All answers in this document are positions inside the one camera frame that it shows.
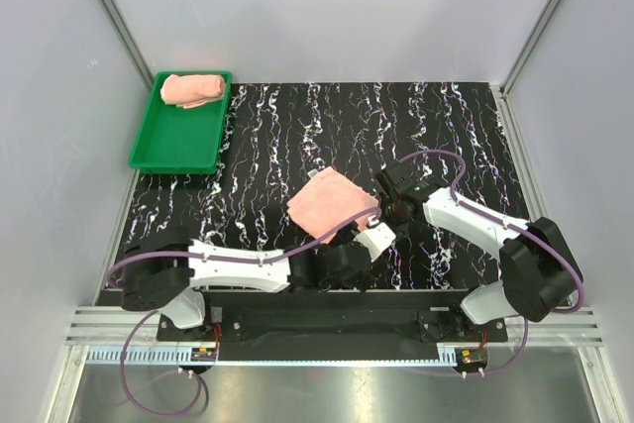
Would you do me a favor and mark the pink striped towel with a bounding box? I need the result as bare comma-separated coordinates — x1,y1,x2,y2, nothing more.
160,74,227,109

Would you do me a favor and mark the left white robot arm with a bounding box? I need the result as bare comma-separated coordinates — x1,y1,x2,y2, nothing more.
109,233,381,340

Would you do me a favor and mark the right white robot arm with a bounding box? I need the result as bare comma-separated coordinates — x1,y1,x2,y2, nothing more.
375,162,584,341

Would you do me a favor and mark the black marble pattern mat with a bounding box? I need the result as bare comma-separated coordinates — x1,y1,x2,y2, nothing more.
106,80,551,291

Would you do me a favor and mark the green plastic tray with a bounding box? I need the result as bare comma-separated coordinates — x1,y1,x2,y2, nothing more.
129,71,232,175

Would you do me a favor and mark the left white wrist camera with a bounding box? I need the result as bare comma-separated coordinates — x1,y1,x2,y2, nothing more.
354,216,396,263

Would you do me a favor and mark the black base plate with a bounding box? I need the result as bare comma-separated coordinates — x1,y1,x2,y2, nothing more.
157,290,508,365

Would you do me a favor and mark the aluminium frame rail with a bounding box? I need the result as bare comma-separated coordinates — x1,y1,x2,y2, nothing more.
526,307,603,347

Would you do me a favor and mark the white slotted cable duct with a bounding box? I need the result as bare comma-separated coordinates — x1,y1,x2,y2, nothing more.
86,346,222,364

